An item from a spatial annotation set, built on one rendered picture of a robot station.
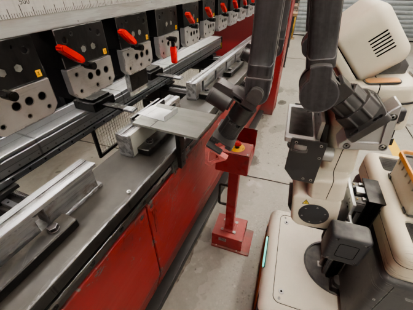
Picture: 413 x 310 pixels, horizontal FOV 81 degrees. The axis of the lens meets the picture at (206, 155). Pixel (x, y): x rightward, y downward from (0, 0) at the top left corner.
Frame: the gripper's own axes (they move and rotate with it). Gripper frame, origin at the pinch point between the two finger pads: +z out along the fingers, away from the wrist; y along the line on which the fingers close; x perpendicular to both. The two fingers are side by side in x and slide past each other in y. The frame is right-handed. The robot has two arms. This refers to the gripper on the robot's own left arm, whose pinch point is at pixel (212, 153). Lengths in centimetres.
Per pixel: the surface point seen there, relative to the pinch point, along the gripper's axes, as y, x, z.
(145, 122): -10.2, -25.9, 12.7
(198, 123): -15.0, -9.0, 4.2
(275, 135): -184, 62, 80
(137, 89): -16.4, -35.0, 6.8
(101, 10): -3.1, -44.6, -18.1
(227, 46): -235, -37, 46
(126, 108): -16.8, -37.3, 18.0
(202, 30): -67, -33, -8
